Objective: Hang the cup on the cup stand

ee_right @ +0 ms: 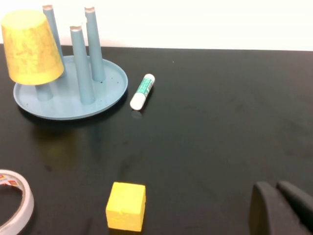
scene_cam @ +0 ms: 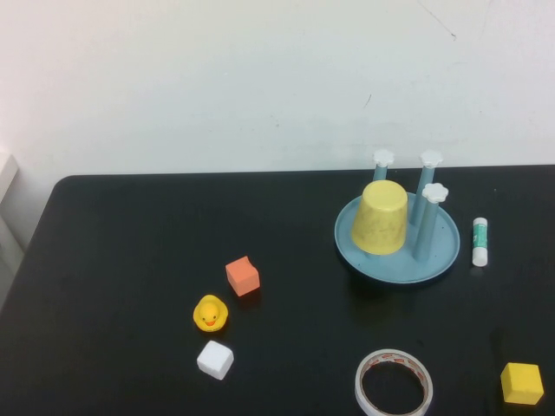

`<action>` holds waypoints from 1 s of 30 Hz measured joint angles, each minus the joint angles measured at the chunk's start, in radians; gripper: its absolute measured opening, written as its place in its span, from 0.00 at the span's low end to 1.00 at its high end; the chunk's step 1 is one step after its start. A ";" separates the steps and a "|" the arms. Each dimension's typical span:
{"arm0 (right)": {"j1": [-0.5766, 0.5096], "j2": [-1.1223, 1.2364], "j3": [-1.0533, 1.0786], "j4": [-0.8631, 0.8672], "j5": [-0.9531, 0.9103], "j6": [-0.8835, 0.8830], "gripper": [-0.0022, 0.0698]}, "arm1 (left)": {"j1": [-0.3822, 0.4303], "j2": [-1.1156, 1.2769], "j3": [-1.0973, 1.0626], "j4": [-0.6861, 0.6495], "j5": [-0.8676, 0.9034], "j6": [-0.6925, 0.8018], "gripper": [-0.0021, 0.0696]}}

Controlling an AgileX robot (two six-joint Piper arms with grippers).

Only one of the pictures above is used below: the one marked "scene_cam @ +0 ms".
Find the yellow plastic cup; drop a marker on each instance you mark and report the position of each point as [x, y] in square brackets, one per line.
[379, 221]

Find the blue cup stand with posts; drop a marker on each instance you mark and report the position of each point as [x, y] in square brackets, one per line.
[399, 271]

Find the orange foam cube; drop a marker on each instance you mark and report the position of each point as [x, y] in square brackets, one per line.
[242, 277]

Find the yellow rubber duck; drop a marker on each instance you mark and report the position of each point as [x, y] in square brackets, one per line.
[210, 314]

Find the white foam cube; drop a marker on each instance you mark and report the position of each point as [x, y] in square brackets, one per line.
[215, 359]

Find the white double-sided tape roll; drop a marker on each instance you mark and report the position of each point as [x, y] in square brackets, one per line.
[391, 357]

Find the white green glue stick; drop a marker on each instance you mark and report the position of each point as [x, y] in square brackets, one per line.
[480, 242]

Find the yellow foam cube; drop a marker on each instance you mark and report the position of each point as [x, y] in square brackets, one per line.
[521, 383]

